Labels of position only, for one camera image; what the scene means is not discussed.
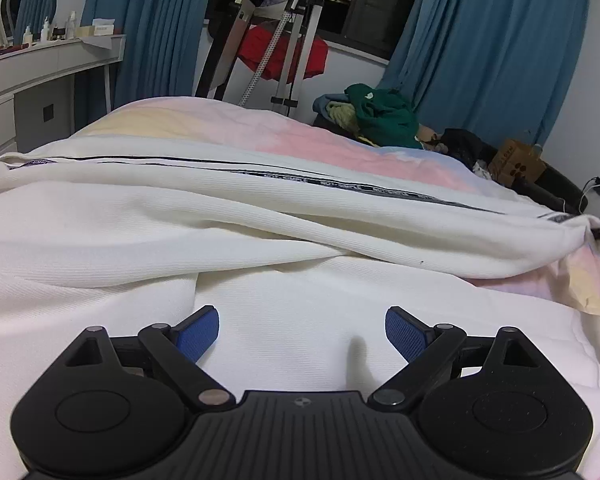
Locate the blue curtain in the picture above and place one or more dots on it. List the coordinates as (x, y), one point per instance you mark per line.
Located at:
(161, 46)
(498, 68)

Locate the white sweatshirt garment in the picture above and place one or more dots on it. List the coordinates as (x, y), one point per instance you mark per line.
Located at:
(301, 259)

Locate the right blue curtain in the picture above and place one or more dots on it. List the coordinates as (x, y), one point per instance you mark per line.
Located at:
(498, 68)

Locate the brown paper bag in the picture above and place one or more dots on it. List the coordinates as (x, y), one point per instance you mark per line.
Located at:
(514, 160)

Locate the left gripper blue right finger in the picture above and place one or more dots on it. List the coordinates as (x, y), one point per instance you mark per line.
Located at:
(430, 353)

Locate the tissue box on table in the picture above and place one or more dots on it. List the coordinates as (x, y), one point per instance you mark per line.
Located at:
(100, 27)

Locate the green garment pile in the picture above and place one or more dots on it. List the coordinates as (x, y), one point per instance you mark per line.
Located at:
(379, 117)

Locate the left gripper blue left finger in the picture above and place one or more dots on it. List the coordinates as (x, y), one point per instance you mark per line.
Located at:
(174, 351)

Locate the white dressing table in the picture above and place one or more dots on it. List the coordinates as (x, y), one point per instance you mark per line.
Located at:
(36, 88)

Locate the red garment on rack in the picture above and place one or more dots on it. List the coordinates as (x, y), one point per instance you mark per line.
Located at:
(256, 42)

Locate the left blue curtain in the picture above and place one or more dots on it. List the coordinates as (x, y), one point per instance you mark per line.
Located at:
(161, 46)

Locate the pastel tie-dye bed blanket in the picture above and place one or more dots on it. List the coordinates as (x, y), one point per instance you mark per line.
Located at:
(573, 281)

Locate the black sofa chair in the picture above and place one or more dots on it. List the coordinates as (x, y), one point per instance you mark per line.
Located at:
(551, 189)

